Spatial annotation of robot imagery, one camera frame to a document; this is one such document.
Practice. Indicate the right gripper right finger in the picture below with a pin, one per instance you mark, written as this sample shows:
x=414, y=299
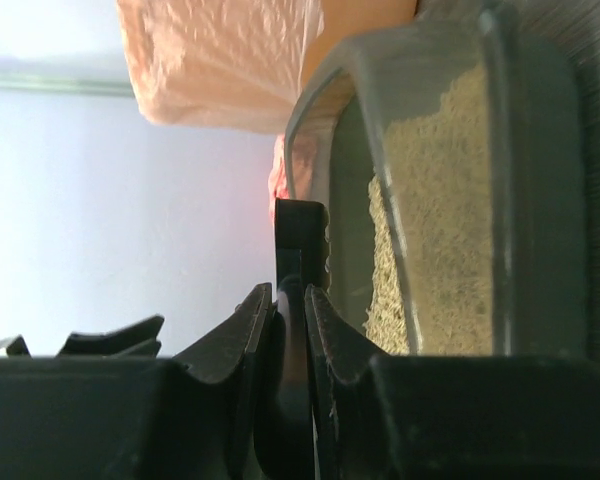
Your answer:
x=339, y=390

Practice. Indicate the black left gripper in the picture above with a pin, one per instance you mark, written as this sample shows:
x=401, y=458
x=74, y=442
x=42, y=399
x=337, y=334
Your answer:
x=137, y=339

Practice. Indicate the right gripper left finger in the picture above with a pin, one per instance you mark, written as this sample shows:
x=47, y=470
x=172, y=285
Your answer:
x=224, y=379

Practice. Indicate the black slotted litter scoop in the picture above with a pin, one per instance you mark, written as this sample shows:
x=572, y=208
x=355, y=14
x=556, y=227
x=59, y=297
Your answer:
x=283, y=430

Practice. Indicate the dark green litter box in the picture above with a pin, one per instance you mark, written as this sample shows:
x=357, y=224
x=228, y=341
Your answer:
x=372, y=80

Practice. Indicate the beige cat litter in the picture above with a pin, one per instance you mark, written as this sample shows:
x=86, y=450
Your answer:
x=442, y=185

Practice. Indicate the bin with orange liner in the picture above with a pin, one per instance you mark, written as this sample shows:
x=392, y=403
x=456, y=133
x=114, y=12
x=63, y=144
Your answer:
x=243, y=65

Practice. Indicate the left aluminium frame post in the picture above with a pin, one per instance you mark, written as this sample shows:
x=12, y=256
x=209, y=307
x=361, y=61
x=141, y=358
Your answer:
x=71, y=86

